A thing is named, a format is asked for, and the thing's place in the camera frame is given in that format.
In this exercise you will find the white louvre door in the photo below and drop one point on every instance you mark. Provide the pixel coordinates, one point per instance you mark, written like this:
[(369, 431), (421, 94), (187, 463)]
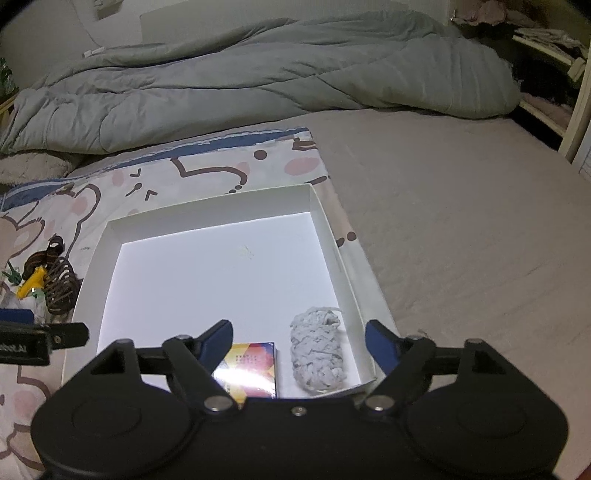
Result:
[(586, 161)]

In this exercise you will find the white lace scrunchie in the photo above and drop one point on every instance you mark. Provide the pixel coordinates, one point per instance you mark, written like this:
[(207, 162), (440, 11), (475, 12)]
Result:
[(314, 355)]

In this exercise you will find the small green toy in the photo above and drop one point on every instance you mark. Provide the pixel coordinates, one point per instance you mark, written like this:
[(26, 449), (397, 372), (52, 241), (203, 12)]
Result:
[(13, 276)]

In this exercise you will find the cream wooden shelf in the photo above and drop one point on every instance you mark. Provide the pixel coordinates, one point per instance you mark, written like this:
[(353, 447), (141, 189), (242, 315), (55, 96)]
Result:
[(570, 129)]

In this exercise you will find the cream folded clothes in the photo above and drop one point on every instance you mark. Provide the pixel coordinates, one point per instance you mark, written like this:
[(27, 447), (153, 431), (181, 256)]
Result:
[(549, 41)]

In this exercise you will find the grey duvet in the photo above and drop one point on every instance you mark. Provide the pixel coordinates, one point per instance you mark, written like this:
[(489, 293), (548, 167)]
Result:
[(231, 78)]

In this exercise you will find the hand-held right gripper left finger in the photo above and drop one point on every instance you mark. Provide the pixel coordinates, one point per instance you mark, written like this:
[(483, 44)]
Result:
[(220, 339)]

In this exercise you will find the yellow plastic item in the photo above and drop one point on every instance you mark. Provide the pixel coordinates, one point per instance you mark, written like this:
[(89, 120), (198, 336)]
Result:
[(32, 279)]

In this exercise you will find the beige fuzzy pillow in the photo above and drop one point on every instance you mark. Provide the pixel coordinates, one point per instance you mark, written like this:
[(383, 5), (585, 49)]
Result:
[(32, 168)]

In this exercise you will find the cartoon bear printed blanket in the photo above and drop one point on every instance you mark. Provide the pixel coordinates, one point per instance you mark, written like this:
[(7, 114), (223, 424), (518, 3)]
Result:
[(207, 166)]

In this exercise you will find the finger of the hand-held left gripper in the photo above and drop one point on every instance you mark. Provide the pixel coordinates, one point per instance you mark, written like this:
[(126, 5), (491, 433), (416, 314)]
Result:
[(16, 316), (69, 334)]

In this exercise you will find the white cardboard box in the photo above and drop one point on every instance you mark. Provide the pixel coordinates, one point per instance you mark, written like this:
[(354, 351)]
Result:
[(207, 277)]

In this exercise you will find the brown striped elastic band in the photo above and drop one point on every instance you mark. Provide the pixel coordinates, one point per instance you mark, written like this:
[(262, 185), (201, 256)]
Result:
[(51, 244)]

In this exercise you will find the dark clothes pile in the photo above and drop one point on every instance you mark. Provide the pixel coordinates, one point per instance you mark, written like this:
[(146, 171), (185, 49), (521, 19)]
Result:
[(540, 81)]

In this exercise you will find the colourful small box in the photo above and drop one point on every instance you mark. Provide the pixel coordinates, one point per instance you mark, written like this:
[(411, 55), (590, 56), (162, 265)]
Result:
[(258, 364)]

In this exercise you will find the pink crumpled clothes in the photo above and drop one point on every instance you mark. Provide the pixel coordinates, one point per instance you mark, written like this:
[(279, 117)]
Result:
[(494, 11)]

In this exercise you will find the green patterned item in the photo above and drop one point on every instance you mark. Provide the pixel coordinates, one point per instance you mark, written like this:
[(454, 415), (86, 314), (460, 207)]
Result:
[(7, 76)]

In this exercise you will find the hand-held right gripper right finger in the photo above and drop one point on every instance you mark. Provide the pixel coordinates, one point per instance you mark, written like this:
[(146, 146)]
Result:
[(379, 347)]

